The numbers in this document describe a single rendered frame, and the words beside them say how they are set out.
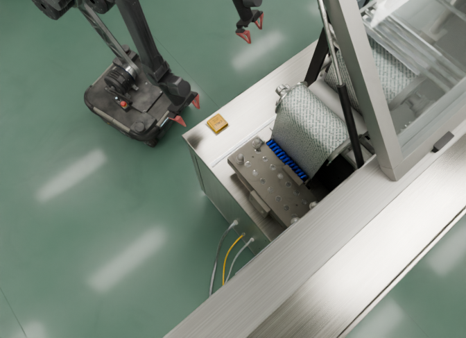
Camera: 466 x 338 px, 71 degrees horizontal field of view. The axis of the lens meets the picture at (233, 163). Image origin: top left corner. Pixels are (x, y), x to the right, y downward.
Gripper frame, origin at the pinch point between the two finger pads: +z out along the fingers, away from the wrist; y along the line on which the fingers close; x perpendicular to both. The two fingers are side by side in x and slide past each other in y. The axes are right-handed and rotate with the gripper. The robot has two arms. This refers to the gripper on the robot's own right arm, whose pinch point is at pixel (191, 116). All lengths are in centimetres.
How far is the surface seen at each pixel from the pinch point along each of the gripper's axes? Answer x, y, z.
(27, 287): 103, -118, 62
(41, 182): 140, -62, 41
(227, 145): -6.6, 2.4, 20.6
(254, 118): -9.2, 20.5, 22.1
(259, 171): -30.2, -4.9, 19.1
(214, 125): 0.3, 6.4, 13.9
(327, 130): -56, 9, 2
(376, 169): -83, -14, -23
